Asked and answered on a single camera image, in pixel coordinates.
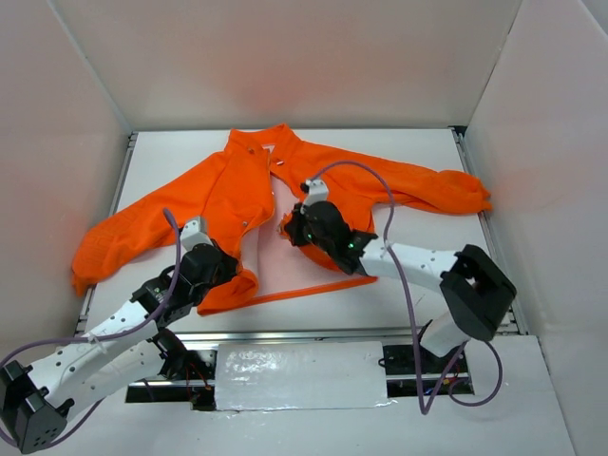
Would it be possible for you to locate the orange zip-up jacket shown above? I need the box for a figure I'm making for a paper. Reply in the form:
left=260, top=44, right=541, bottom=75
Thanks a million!
left=71, top=124, right=491, bottom=315

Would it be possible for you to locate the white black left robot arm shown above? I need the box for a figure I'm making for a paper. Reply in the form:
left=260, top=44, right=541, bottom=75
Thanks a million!
left=1, top=243, right=238, bottom=455

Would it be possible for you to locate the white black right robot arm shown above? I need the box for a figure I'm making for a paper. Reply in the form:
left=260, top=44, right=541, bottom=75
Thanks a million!
left=284, top=201, right=517, bottom=371

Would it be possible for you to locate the white foam cover panel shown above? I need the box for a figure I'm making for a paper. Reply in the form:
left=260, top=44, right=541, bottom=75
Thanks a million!
left=215, top=341, right=390, bottom=411

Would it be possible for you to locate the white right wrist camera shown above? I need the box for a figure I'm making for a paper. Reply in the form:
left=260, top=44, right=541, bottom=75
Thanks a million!
left=300, top=179, right=329, bottom=206

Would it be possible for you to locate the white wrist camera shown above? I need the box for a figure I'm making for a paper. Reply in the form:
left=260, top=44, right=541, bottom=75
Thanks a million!
left=180, top=216, right=213, bottom=251
left=300, top=179, right=329, bottom=206

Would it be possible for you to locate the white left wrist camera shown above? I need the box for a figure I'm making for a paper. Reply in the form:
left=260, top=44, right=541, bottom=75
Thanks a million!
left=180, top=216, right=213, bottom=251

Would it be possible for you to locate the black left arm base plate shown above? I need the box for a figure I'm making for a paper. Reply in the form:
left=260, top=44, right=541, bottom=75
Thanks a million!
left=125, top=349, right=218, bottom=411

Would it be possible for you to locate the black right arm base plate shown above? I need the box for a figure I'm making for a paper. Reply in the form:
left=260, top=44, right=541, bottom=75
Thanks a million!
left=379, top=341, right=475, bottom=398

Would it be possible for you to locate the aluminium table frame rail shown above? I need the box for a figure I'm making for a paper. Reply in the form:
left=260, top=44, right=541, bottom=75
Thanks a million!
left=75, top=123, right=529, bottom=346

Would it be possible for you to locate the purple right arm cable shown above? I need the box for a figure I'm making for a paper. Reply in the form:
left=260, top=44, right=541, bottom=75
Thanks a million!
left=313, top=160, right=504, bottom=415

